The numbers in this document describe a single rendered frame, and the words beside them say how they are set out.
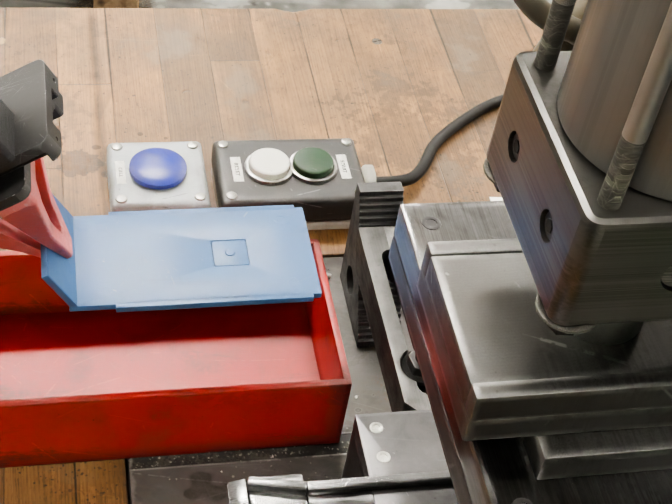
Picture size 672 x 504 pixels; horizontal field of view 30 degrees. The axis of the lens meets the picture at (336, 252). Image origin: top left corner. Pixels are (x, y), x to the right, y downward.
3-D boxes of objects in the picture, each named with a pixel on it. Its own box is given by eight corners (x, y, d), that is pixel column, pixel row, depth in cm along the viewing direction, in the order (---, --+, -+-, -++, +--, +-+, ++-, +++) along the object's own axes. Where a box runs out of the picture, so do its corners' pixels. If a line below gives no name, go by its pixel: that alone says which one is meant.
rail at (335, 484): (300, 507, 66) (306, 480, 65) (537, 487, 69) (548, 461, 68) (302, 517, 66) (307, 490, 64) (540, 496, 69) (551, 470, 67)
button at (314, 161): (288, 167, 92) (290, 146, 91) (326, 166, 93) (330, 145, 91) (294, 194, 90) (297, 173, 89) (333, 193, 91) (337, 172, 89)
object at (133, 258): (41, 222, 73) (38, 184, 71) (301, 211, 76) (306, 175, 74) (43, 313, 68) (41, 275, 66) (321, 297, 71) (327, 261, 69)
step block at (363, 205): (339, 276, 88) (357, 182, 81) (380, 274, 88) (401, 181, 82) (356, 347, 83) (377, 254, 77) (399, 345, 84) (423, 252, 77)
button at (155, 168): (127, 165, 90) (127, 144, 89) (183, 164, 91) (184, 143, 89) (130, 204, 87) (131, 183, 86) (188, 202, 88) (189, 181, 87)
